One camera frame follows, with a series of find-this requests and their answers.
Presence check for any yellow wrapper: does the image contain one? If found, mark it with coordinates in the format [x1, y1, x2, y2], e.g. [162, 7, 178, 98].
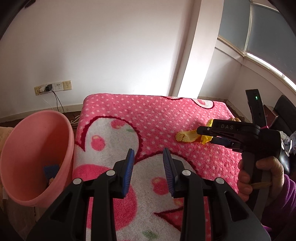
[175, 130, 213, 145]

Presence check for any purple sleeve forearm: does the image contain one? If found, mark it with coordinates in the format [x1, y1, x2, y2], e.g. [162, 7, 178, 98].
[261, 175, 295, 240]

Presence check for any right hand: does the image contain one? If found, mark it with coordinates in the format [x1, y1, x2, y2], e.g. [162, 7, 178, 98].
[237, 157, 285, 205]

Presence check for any black chair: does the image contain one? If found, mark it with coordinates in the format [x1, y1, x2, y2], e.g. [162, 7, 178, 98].
[270, 95, 296, 136]

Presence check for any pink plastic basin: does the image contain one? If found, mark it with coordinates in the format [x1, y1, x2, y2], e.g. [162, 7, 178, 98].
[1, 110, 74, 208]

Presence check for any pink polka dot blanket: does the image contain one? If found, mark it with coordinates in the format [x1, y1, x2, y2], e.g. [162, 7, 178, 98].
[73, 93, 241, 240]

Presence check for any window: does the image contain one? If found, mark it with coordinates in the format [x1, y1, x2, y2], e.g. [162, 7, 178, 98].
[218, 1, 295, 89]

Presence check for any black charger cable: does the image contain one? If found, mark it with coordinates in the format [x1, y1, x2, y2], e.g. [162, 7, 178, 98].
[45, 84, 66, 114]

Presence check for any wall power outlet strip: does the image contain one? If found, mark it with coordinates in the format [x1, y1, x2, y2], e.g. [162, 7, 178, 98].
[34, 80, 72, 95]

